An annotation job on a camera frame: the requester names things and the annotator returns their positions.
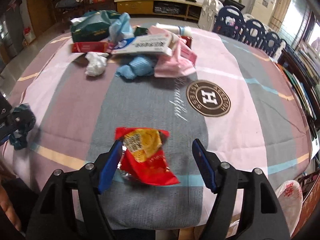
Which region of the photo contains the dark green packet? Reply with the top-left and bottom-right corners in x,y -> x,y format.
134,26 -> 150,36

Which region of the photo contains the grey refrigerator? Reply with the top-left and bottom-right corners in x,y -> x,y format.
0,12 -> 18,58

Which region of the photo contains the dark green tissue box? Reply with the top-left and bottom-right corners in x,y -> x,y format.
71,10 -> 120,43

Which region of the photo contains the row of colourful books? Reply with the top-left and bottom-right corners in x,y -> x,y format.
277,62 -> 317,120

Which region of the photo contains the red cigarette box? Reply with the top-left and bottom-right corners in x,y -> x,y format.
72,42 -> 115,53

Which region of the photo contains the bin with white plastic bag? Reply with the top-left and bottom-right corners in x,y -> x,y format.
275,180 -> 304,238

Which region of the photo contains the white blue paper cup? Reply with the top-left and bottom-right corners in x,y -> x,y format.
155,23 -> 192,37

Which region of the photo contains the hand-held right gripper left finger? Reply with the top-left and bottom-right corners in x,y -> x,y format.
25,140 -> 123,240

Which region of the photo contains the red snack wrapper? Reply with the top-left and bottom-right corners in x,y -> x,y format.
115,127 -> 180,186

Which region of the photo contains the person's left hand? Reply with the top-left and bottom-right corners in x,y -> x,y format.
0,177 -> 22,232

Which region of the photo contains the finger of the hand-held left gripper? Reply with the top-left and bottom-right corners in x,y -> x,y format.
0,115 -> 22,144

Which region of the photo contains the yellow wooden television cabinet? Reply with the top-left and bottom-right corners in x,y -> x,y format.
114,0 -> 204,21

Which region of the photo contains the red packet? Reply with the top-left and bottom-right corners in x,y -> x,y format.
180,36 -> 193,48

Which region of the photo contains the pink packet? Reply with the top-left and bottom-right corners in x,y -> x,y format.
149,25 -> 197,78

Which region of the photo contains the white tissue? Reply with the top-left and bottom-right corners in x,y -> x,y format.
84,52 -> 110,77

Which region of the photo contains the stack of books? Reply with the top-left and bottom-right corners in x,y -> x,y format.
282,47 -> 320,80

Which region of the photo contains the blue plastic bag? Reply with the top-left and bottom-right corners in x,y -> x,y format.
109,12 -> 135,42

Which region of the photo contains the white blue medicine box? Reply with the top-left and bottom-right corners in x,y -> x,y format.
111,34 -> 175,56

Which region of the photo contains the beige curtain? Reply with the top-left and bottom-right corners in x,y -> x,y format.
270,0 -> 295,27

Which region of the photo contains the dark blue playpen fence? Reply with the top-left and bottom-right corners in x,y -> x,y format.
212,6 -> 282,55

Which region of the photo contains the brown wooden door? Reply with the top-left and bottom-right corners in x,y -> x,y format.
26,0 -> 54,25

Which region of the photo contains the light blue cloth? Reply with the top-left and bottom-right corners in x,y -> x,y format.
115,56 -> 155,80

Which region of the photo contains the black audio amplifier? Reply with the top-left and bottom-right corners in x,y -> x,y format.
154,1 -> 181,13

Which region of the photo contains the dark plastic bag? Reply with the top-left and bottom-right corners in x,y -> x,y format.
9,104 -> 37,150

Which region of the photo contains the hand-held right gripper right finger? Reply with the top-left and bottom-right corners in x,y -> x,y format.
192,139 -> 292,240

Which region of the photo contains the red white paper bag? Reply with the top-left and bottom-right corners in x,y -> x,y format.
23,27 -> 36,43

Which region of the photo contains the white playpen fence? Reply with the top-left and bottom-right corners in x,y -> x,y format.
197,0 -> 288,60

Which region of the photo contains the person's dark clothing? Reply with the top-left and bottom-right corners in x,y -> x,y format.
0,177 -> 50,240

